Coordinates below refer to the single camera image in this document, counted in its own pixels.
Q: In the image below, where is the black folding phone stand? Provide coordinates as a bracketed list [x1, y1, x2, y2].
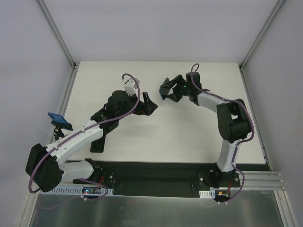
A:
[90, 136, 106, 153]

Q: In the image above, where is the black smartphone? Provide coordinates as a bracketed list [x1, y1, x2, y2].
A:
[159, 78, 170, 100]
[47, 112, 73, 131]

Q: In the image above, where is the black round-base phone stand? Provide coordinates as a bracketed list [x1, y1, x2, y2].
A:
[54, 127, 65, 140]

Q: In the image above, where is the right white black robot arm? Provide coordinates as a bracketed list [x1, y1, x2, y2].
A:
[159, 72, 254, 188]

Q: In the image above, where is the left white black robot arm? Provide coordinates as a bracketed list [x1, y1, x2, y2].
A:
[26, 90, 158, 193]

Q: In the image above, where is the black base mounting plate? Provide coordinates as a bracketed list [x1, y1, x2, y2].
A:
[45, 158, 272, 198]

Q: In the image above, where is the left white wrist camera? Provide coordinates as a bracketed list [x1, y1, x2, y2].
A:
[122, 78, 140, 97]

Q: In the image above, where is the left aluminium frame post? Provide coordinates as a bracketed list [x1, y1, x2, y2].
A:
[36, 0, 77, 70]

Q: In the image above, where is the aluminium frame post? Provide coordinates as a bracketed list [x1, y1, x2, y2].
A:
[36, 0, 77, 70]
[239, 0, 287, 72]

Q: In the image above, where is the right white slotted cable duct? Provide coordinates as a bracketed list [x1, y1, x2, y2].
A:
[199, 190, 216, 199]

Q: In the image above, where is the white slotted cable duct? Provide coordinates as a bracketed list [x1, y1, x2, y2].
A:
[199, 190, 216, 199]
[47, 186, 114, 196]

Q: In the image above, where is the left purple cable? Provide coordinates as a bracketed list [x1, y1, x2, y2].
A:
[28, 72, 141, 210]

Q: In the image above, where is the front aluminium rail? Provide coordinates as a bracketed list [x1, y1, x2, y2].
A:
[30, 166, 285, 190]

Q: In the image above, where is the left white slotted cable duct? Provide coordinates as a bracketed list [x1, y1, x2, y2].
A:
[47, 186, 114, 196]

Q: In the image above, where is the right aluminium frame post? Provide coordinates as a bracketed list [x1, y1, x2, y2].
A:
[239, 0, 287, 72]

